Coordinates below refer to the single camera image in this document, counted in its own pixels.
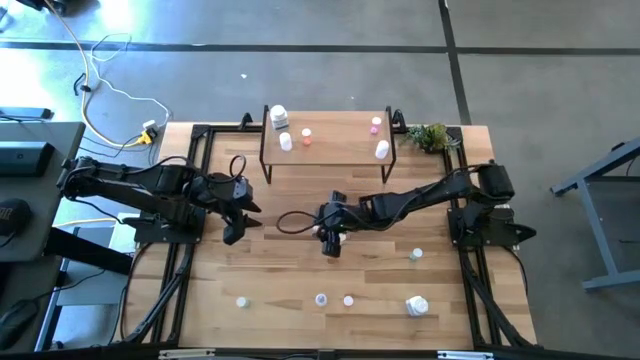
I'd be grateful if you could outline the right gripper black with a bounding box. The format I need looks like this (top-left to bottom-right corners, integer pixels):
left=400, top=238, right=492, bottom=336
left=313, top=189, right=353, bottom=260

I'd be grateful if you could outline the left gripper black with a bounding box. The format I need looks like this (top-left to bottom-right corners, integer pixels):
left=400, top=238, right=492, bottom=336
left=206, top=171, right=264, bottom=247

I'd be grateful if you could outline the large white square labelled bottle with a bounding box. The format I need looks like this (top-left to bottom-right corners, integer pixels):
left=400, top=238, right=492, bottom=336
left=405, top=294, right=430, bottom=318

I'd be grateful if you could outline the white labelled medicine bottle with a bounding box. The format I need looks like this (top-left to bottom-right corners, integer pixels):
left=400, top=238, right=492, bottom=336
left=269, top=104, right=291, bottom=131

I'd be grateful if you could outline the wooden shelf with black legs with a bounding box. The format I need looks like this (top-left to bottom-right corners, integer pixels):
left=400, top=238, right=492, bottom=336
left=258, top=103, right=399, bottom=185

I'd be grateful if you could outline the small green potted plant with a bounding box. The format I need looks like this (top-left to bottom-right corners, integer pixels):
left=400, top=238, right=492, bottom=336
left=403, top=122, right=461, bottom=155

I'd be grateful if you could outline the black desk leg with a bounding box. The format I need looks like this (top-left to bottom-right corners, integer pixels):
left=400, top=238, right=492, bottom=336
left=44, top=226, right=134, bottom=276

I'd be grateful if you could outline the grey desk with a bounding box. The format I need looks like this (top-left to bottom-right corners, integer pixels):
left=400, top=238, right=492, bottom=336
left=0, top=121, right=87, bottom=351

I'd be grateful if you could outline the black box device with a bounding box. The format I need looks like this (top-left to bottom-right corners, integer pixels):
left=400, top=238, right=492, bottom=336
left=0, top=140, right=56, bottom=177

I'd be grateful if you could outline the black flat device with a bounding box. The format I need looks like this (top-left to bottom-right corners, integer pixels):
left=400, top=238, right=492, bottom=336
left=0, top=106, right=54, bottom=121

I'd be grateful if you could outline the grey metal stand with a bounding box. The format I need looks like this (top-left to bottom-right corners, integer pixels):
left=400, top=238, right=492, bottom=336
left=549, top=137, right=640, bottom=294

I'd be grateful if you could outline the black floor equipment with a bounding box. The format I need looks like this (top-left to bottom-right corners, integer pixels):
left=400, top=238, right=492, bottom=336
left=14, top=0, right=69, bottom=15

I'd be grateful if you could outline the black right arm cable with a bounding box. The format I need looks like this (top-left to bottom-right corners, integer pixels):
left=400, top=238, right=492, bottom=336
left=275, top=209, right=322, bottom=236

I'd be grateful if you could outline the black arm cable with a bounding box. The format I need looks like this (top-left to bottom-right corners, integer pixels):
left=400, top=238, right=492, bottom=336
left=227, top=153, right=249, bottom=177
left=275, top=209, right=322, bottom=236

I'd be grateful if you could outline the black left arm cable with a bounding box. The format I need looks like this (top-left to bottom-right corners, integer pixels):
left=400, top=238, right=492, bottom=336
left=227, top=153, right=249, bottom=177

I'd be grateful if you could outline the black metal table frame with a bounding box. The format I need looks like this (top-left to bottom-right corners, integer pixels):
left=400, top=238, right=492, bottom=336
left=113, top=110, right=539, bottom=351

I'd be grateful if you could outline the silver metal bracket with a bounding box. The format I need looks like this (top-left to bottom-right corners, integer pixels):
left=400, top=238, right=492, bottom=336
left=437, top=350, right=494, bottom=360
left=158, top=348, right=216, bottom=360

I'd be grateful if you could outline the white floor cable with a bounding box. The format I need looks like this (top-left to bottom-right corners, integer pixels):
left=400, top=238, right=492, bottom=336
left=89, top=32, right=174, bottom=129

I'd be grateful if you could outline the yellow floor cable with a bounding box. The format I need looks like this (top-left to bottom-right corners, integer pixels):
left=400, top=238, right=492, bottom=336
left=52, top=217, right=119, bottom=229
left=43, top=0, right=154, bottom=150

